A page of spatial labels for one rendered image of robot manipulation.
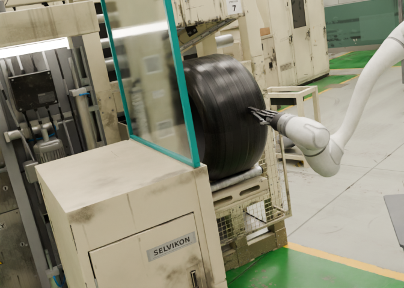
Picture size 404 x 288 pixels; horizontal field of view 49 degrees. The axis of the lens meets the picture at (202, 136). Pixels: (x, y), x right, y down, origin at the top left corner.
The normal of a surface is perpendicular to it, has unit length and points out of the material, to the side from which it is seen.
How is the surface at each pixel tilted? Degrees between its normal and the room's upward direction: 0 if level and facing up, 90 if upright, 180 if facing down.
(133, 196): 90
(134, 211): 90
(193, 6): 90
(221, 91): 57
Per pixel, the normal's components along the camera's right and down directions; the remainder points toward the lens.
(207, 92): -0.37, -0.14
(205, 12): 0.47, 0.15
